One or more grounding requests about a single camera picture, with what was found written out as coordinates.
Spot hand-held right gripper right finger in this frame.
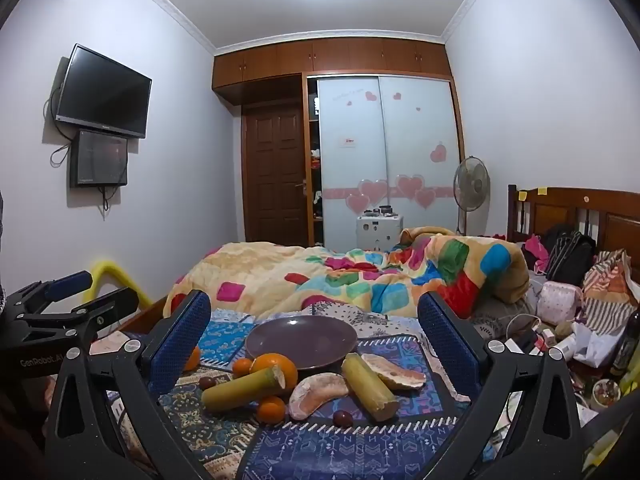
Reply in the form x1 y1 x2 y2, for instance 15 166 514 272
417 291 588 480

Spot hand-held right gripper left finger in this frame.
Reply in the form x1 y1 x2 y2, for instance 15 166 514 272
42 289 236 480

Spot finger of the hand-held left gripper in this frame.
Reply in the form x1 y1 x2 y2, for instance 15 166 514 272
15 287 142 341
7 270 94 317

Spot beige sweet potato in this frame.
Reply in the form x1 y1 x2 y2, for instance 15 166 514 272
361 353 427 391

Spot yellow sugarcane piece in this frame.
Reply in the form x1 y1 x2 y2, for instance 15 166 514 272
201 366 287 414
341 352 401 422

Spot brown round plate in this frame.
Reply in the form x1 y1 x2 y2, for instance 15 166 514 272
245 316 358 372

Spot peeled pomelo segment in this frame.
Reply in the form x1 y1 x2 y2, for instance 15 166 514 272
288 374 350 421

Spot pink padded pouch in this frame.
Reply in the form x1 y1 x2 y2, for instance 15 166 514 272
539 280 584 326

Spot pink garment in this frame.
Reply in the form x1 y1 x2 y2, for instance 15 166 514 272
522 233 552 274

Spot white box appliance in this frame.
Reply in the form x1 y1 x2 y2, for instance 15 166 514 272
356 214 405 252

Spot colourful checked blanket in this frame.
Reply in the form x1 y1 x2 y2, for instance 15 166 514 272
165 226 531 322

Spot white plastic bag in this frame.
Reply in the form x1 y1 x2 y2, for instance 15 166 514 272
571 321 622 367

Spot black backpack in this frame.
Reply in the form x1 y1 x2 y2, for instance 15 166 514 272
544 224 597 287

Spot blue patterned tablecloth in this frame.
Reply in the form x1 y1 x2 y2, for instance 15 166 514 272
90 302 501 480

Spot round tin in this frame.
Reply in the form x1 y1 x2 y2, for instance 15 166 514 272
590 377 622 414

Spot standing electric fan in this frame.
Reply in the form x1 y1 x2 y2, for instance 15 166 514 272
453 156 491 237

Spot striped cloth bag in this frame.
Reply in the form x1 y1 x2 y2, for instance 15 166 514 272
581 250 635 333

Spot dark glass bottle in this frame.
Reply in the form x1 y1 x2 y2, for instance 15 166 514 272
610 309 640 379

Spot brown wooden door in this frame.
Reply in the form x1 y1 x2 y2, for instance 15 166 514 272
242 104 306 247

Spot white heart-print wardrobe doors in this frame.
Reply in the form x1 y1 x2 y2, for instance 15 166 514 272
306 74 464 252

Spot brown wooden headboard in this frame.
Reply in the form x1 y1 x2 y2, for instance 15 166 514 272
507 184 640 273

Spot brown wooden overhead cabinet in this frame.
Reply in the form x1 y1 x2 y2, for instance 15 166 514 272
212 36 454 107

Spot small black wall monitor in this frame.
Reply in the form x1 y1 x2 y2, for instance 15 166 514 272
70 130 129 189

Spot black television cable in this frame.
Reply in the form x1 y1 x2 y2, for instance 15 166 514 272
44 85 72 167

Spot black wall television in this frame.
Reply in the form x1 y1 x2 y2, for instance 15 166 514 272
55 44 153 139

